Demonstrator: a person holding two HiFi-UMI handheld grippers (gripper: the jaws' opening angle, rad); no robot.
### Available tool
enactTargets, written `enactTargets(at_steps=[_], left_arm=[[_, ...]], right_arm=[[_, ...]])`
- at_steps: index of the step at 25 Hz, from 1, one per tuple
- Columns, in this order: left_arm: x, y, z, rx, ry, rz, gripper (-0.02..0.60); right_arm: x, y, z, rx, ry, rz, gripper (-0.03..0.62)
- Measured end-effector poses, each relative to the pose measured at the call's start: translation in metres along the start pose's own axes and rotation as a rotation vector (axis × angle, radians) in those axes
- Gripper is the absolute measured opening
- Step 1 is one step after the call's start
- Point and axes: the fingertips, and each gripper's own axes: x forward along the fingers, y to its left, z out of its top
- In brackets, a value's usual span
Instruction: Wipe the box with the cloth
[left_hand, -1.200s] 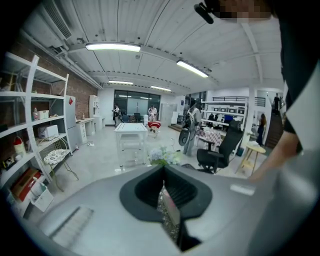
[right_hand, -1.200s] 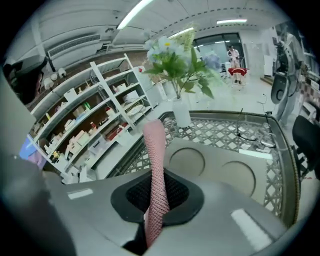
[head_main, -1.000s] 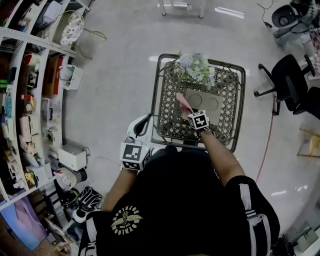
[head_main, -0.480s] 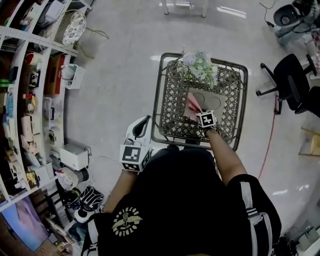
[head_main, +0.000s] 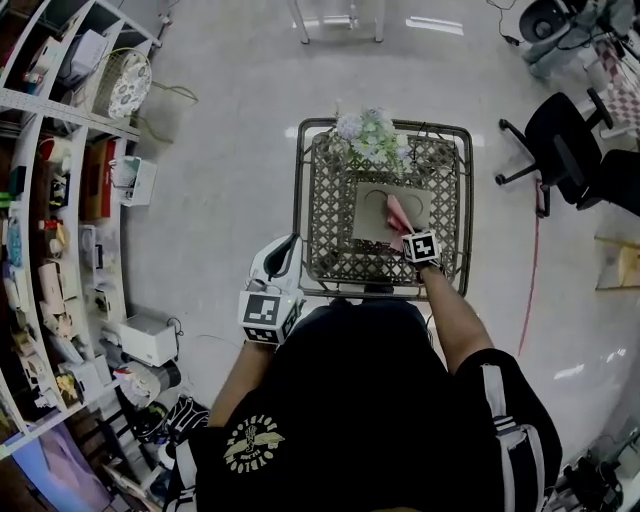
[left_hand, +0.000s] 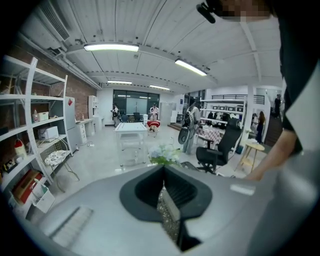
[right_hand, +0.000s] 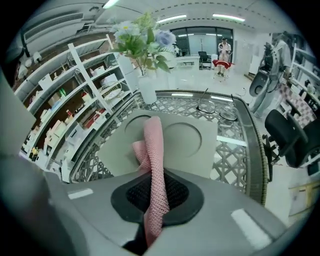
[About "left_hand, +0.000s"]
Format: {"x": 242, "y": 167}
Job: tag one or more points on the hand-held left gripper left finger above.
{"x": 100, "y": 212}

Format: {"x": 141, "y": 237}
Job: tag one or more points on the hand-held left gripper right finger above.
{"x": 225, "y": 207}

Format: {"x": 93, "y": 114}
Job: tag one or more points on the grey square tray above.
{"x": 172, "y": 207}

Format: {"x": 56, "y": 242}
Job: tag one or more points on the person's right forearm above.
{"x": 275, "y": 155}

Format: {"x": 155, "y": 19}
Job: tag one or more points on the red box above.
{"x": 23, "y": 185}

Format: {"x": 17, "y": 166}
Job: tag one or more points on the white plastic storage bin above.
{"x": 43, "y": 116}

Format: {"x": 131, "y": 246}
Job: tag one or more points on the white bag with teal lining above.
{"x": 43, "y": 200}

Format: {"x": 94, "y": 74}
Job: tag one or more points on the black office chair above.
{"x": 228, "y": 142}

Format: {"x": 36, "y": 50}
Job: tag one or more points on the round wooden side table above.
{"x": 253, "y": 146}

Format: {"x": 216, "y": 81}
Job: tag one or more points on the white vase with flowers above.
{"x": 162, "y": 153}

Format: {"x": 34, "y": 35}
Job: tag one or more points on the round black device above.
{"x": 183, "y": 135}

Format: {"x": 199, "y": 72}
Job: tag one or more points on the white desk with drawers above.
{"x": 82, "y": 130}

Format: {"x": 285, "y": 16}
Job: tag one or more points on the white framed table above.
{"x": 130, "y": 127}

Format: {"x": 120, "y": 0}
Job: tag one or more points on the white fridge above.
{"x": 71, "y": 120}

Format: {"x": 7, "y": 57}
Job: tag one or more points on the white jug with red top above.
{"x": 20, "y": 150}

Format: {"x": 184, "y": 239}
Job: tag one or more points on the red topped stool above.
{"x": 153, "y": 123}

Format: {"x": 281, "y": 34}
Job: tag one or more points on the tall white cabinet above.
{"x": 93, "y": 107}

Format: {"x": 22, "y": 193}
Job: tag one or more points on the white shelf unit with black items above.
{"x": 225, "y": 100}

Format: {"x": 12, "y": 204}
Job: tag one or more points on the long ceiling light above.
{"x": 111, "y": 47}
{"x": 119, "y": 82}
{"x": 159, "y": 87}
{"x": 190, "y": 67}

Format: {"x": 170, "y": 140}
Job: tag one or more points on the white shelf unit with clutter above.
{"x": 29, "y": 85}

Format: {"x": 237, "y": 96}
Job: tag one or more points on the person's body in black t-shirt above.
{"x": 300, "y": 50}

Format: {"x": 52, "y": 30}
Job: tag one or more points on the ceiling air conditioner unit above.
{"x": 47, "y": 22}

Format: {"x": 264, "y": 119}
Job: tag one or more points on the black head-worn camera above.
{"x": 206, "y": 12}

